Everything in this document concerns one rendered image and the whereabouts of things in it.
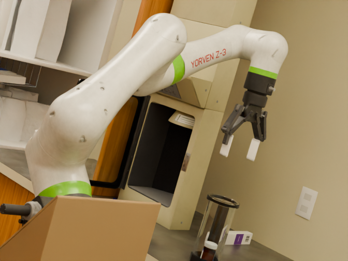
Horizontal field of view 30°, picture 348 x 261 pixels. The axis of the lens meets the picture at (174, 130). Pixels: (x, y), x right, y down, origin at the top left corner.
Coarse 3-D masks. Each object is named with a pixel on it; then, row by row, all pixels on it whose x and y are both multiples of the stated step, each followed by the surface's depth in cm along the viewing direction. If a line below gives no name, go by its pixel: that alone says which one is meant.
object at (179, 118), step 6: (174, 114) 251; (180, 114) 248; (186, 114) 247; (168, 120) 252; (174, 120) 249; (180, 120) 247; (186, 120) 246; (192, 120) 246; (186, 126) 246; (192, 126) 246
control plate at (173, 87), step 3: (174, 84) 238; (168, 87) 242; (171, 87) 240; (174, 87) 239; (165, 90) 245; (171, 90) 242; (174, 90) 240; (177, 90) 239; (165, 93) 247; (168, 93) 245; (171, 93) 243; (174, 93) 242; (177, 93) 240; (174, 96) 243; (177, 96) 242; (180, 96) 240
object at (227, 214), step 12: (216, 204) 203; (228, 204) 203; (204, 216) 207; (216, 216) 204; (228, 216) 204; (204, 228) 206; (216, 228) 204; (228, 228) 206; (204, 240) 205; (216, 240) 205; (204, 252) 205; (216, 252) 206
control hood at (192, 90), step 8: (184, 80) 231; (192, 80) 228; (200, 80) 231; (184, 88) 234; (192, 88) 230; (200, 88) 232; (208, 88) 235; (184, 96) 238; (192, 96) 234; (200, 96) 233; (192, 104) 238; (200, 104) 234
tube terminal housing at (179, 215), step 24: (192, 24) 246; (216, 72) 236; (168, 96) 250; (216, 96) 239; (144, 120) 258; (216, 120) 243; (192, 144) 239; (192, 168) 241; (120, 192) 263; (192, 192) 244; (168, 216) 242; (192, 216) 248
